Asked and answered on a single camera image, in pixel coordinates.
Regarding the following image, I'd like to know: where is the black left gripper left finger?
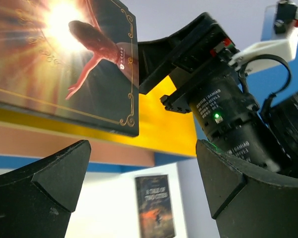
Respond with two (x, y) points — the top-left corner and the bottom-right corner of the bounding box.
(0, 140), (91, 238)

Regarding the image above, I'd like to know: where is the blue yellow wooden bookshelf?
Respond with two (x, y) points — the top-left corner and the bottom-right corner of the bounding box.
(0, 78), (197, 167)

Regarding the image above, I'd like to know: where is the Three Days to See book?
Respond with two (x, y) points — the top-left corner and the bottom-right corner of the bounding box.
(0, 0), (139, 137)

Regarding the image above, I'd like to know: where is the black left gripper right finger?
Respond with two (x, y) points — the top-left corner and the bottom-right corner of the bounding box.
(196, 140), (298, 238)

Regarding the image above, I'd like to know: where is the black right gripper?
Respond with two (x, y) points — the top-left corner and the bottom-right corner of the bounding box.
(138, 12), (298, 178)

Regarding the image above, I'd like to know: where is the Tale of Two Cities book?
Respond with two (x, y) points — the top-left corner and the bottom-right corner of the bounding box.
(135, 175), (176, 238)

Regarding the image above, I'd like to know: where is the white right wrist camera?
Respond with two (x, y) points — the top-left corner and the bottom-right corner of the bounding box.
(228, 0), (298, 74)

